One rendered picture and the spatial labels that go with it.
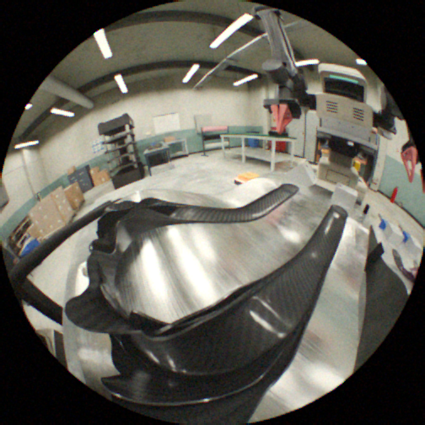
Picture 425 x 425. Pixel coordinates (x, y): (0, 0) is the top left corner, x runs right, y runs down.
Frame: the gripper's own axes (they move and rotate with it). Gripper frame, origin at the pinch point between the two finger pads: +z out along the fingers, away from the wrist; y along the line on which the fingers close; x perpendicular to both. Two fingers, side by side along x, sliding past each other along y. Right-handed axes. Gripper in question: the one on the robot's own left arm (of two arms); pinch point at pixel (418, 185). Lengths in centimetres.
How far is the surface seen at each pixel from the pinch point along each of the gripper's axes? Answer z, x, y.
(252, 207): 19.9, -13.8, -39.0
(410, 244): 13.9, 0.4, 2.2
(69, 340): 46, -48, -44
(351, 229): 17.5, -10.7, -22.9
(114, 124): -79, -29, -430
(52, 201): 109, -166, -365
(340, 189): 11.6, -5.1, -25.8
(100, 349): 34, -38, -37
